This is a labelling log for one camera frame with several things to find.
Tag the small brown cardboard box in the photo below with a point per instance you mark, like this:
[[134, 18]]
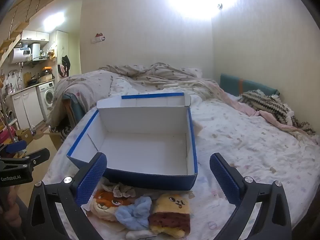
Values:
[[25, 135]]

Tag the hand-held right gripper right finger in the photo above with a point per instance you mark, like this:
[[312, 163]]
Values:
[[225, 177]]

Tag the orange fox plush toy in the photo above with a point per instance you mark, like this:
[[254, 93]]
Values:
[[105, 203]]

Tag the black hanging garment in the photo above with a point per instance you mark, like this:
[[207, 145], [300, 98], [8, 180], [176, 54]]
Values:
[[66, 62]]

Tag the metal wall hook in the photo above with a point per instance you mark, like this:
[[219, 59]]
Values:
[[220, 6]]

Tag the wooden staircase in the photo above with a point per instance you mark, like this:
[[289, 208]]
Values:
[[15, 30]]

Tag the light blue fluffy scrunchie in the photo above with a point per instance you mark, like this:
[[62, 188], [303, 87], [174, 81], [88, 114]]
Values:
[[136, 212]]

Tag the striped knit blanket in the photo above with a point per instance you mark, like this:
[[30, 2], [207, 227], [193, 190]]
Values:
[[270, 105]]

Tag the wall switch with red ornament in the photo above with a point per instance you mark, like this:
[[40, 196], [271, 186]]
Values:
[[98, 38]]

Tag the white washing machine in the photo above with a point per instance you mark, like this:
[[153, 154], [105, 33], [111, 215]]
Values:
[[46, 96]]

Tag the tall white cabinet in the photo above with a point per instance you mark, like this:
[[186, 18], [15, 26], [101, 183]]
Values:
[[62, 52]]

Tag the white kitchen base cabinet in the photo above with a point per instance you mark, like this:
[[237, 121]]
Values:
[[27, 107]]

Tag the person's left hand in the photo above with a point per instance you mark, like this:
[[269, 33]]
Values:
[[11, 205]]

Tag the beige floral quilt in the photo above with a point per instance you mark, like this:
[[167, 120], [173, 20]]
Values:
[[162, 77]]

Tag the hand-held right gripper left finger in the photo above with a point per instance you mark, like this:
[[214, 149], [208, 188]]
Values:
[[91, 177]]

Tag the pink bag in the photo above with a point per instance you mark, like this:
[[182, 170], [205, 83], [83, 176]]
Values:
[[5, 137]]

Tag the teal bed footboard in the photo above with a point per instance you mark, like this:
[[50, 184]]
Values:
[[75, 107]]

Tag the grey lace scrunchie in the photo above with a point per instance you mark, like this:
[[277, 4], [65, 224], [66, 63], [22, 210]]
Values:
[[122, 192]]

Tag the white cylindrical appliance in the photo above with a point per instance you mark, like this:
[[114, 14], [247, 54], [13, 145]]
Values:
[[35, 51]]

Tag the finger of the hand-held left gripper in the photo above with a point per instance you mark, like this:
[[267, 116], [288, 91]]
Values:
[[40, 156], [17, 146]]

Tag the blue and white cardboard box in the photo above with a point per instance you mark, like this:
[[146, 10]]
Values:
[[140, 145]]

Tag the beige fluffy cloth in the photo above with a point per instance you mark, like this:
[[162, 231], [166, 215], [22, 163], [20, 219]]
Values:
[[197, 130]]

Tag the pink blanket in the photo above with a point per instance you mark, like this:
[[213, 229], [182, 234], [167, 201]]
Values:
[[240, 105]]

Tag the white water heater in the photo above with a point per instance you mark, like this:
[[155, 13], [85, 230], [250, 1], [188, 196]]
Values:
[[21, 53]]

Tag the yellow bear plush toy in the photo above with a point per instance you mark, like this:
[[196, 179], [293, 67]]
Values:
[[172, 202]]

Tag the teal headboard cushion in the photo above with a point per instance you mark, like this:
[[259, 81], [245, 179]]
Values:
[[230, 82]]

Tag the white wall cabinet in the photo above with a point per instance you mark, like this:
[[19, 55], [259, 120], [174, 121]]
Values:
[[35, 35]]

